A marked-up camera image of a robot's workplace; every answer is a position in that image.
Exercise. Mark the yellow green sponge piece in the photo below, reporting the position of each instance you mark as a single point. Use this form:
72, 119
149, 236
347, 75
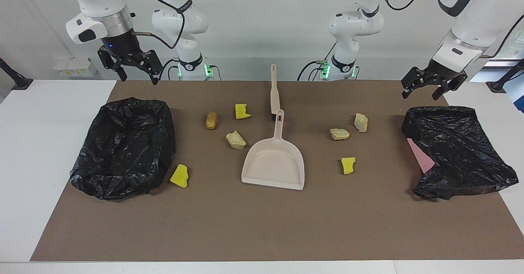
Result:
348, 166

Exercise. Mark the brown toy bread roll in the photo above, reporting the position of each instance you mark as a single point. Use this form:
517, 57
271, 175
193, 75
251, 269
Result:
211, 120

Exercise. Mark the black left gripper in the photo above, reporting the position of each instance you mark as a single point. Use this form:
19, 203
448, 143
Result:
444, 73

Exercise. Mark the white wall socket box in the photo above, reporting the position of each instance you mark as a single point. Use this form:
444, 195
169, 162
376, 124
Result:
75, 67

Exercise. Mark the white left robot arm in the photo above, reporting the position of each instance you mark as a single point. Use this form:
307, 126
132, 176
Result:
470, 24

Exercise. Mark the black trash bag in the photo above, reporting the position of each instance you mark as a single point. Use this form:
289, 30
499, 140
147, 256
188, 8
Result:
123, 151
462, 151

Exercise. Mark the right black trash bag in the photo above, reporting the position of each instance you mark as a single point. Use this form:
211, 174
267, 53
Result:
123, 151

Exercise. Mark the plain yellow sponge piece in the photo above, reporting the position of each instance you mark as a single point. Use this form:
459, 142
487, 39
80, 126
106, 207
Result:
179, 176

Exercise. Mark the pink bin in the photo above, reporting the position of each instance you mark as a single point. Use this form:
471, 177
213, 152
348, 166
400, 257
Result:
420, 156

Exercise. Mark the brown table mat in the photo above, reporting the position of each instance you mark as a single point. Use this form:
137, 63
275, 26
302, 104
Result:
262, 225

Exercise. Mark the notched yellow sponge piece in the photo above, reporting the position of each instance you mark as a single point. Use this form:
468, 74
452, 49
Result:
241, 112

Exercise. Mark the beige hand brush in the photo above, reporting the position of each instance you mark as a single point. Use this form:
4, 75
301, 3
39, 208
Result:
274, 93

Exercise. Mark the beige plastic dustpan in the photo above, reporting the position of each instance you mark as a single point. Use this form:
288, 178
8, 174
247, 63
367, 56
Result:
274, 163

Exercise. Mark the black clamp stand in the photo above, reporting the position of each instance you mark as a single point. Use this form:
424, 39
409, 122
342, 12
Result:
501, 84
18, 81

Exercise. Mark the pale toy bread chunk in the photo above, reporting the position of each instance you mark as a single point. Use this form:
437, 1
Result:
236, 139
360, 122

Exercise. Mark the toy croissant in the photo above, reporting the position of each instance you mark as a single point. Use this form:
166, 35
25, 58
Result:
339, 134

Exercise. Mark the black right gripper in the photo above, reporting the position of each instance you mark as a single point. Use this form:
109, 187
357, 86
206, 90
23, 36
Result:
120, 46

